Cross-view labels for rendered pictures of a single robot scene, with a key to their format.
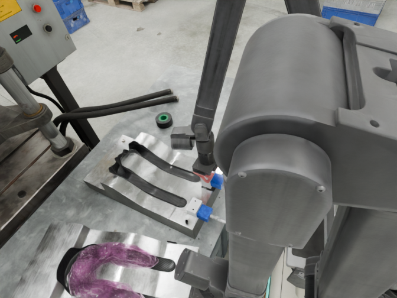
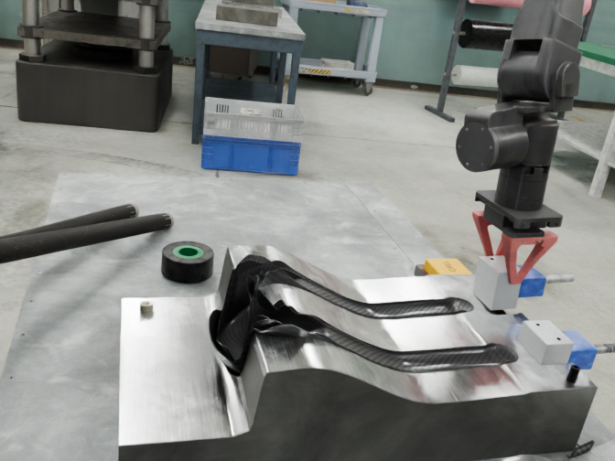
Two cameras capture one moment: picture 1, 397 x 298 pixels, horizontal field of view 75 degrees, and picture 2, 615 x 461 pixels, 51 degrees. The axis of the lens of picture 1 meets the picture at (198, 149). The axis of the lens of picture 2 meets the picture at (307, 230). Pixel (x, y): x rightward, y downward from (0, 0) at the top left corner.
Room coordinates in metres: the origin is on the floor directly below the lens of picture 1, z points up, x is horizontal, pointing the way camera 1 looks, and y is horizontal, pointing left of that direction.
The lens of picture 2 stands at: (0.21, 0.73, 1.28)
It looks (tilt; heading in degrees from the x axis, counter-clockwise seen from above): 23 degrees down; 309
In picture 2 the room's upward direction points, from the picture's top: 8 degrees clockwise
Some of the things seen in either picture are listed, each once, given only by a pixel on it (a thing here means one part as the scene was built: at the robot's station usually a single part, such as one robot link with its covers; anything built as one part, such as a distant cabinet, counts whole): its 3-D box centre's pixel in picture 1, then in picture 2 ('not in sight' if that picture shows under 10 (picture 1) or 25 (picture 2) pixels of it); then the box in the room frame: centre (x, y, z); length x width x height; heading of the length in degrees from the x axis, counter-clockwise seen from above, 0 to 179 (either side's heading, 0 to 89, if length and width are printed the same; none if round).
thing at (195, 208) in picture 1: (207, 214); (576, 349); (0.36, 0.00, 0.89); 0.13 x 0.05 x 0.05; 56
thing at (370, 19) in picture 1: (350, 12); (249, 146); (3.02, -2.07, 0.11); 0.61 x 0.41 x 0.22; 48
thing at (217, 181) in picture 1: (221, 181); (529, 280); (0.46, -0.06, 0.92); 0.13 x 0.05 x 0.05; 56
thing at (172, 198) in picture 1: (150, 171); (364, 313); (0.54, 0.19, 0.92); 0.35 x 0.16 x 0.09; 56
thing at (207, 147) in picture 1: (202, 141); (526, 141); (0.49, -0.02, 1.11); 0.07 x 0.06 x 0.07; 76
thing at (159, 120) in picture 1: (163, 120); (188, 262); (0.91, 0.14, 0.82); 0.08 x 0.08 x 0.04
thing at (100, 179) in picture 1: (152, 175); (342, 344); (0.56, 0.19, 0.87); 0.50 x 0.26 x 0.14; 56
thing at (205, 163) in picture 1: (207, 154); (520, 188); (0.49, -0.02, 1.05); 0.10 x 0.07 x 0.07; 146
